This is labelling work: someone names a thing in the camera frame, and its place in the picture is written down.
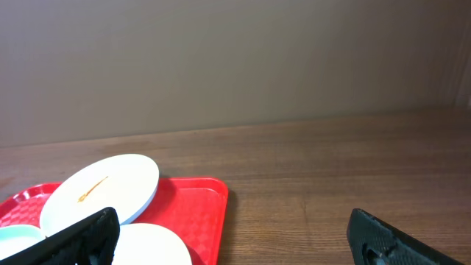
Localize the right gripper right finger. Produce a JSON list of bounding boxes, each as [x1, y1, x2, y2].
[[347, 208, 463, 265]]

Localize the red plastic tray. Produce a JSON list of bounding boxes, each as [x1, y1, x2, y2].
[[1, 177, 229, 265]]

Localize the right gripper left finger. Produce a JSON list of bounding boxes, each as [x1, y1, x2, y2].
[[1, 207, 120, 265]]

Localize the white plate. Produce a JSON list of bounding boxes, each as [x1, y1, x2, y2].
[[39, 154, 160, 237], [112, 223, 192, 265], [0, 225, 46, 260]]

